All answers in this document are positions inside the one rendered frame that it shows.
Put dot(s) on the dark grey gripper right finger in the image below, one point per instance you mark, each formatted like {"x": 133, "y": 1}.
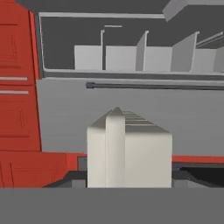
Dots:
{"x": 182, "y": 174}

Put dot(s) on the grey freezer door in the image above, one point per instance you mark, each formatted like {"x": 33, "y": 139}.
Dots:
{"x": 186, "y": 7}

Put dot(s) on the white ice cube tray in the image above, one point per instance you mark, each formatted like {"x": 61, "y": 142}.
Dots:
{"x": 137, "y": 157}

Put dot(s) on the grey fridge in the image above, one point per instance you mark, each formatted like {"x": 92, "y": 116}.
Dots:
{"x": 87, "y": 35}

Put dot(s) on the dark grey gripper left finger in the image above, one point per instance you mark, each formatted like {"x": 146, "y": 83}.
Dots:
{"x": 78, "y": 176}

